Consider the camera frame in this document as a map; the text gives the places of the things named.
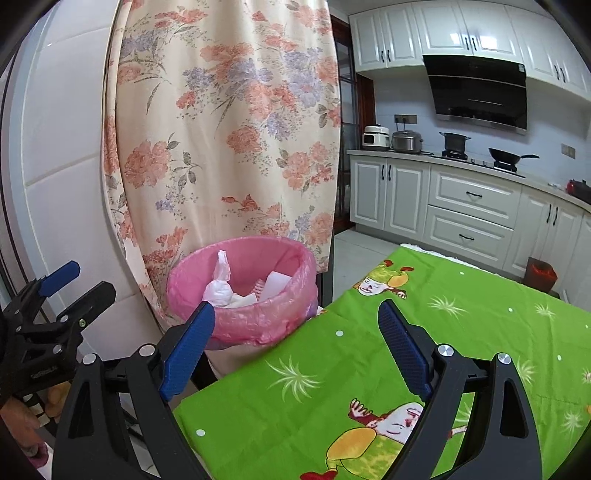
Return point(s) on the black range hood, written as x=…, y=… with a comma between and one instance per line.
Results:
x=475, y=92

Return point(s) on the pink foam fruit net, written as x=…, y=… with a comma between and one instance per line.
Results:
x=261, y=290

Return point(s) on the pink-lined bin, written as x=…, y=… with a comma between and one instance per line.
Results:
x=277, y=323

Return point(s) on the white rice cooker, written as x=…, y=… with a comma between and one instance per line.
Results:
x=375, y=138

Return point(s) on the white tissue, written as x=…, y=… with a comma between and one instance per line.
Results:
x=219, y=290
x=240, y=301

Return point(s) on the red and black pot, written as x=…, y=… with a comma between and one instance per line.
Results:
x=581, y=189

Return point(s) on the dark wooden door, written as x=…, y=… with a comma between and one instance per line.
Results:
x=348, y=138

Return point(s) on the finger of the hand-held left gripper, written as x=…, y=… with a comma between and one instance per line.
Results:
x=60, y=274
x=94, y=300

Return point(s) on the gas hob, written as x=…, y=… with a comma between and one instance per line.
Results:
x=475, y=161

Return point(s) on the orange box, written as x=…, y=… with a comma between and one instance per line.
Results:
x=541, y=276

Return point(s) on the floral curtain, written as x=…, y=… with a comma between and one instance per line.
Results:
x=207, y=138

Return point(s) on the white wall cabinets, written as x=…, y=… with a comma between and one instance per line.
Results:
x=392, y=37

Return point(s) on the white base cabinets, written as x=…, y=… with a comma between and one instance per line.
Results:
x=471, y=194

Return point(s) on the black frying pan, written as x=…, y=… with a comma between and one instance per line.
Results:
x=504, y=157

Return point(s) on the silver pressure cooker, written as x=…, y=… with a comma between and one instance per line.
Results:
x=407, y=142

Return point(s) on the dark wall socket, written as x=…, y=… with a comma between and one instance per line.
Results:
x=406, y=119
x=568, y=151

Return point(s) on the green printed tablecloth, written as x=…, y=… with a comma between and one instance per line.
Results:
x=323, y=360

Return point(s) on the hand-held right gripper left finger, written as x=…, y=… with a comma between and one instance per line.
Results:
x=189, y=350

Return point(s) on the pink garment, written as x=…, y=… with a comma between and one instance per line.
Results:
x=34, y=457

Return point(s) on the person's left hand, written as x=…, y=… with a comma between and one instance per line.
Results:
x=16, y=415

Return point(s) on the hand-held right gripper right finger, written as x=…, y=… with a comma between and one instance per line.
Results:
x=406, y=350

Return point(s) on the black stockpot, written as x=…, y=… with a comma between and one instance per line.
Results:
x=454, y=144

